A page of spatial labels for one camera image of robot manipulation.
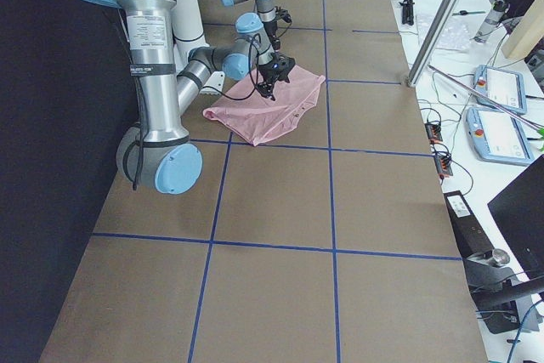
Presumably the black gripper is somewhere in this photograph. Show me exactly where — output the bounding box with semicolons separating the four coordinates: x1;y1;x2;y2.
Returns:
263;6;292;51
256;54;296;101

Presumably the pink Snoopy t-shirt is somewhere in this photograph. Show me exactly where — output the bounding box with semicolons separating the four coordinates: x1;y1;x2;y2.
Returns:
202;65;326;146

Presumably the black folded tripod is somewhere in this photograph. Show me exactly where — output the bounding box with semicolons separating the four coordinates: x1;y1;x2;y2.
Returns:
399;0;415;26

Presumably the clear plastic bag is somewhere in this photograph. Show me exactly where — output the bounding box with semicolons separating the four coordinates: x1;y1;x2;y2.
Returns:
416;14;471;52

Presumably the clear water bottle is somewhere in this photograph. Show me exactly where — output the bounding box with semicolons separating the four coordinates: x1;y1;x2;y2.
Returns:
473;0;509;43

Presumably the near blue teach pendant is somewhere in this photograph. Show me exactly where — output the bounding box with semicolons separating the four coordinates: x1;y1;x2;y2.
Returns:
465;107;535;167

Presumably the blue teach pendant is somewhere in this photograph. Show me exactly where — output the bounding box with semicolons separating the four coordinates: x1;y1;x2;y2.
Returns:
473;65;527;115
465;107;535;167

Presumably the far blue teach pendant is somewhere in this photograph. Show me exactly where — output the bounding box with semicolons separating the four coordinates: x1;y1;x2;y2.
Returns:
473;65;527;115

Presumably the black box with label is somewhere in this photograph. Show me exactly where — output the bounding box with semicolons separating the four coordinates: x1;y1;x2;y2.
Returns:
443;190;518;296

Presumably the metal rod green tip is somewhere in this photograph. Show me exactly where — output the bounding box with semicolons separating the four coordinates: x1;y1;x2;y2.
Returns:
428;65;544;140

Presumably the black monitor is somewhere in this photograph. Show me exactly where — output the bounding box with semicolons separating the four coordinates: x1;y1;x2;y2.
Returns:
488;157;543;278

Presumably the black metal stand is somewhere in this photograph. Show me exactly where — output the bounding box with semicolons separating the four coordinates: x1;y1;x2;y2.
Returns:
463;248;543;334

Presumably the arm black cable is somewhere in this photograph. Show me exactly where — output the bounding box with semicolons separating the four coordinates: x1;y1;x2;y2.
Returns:
131;31;264;192

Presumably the aluminium frame post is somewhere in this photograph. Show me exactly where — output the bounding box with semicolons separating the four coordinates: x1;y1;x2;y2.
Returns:
406;0;459;88

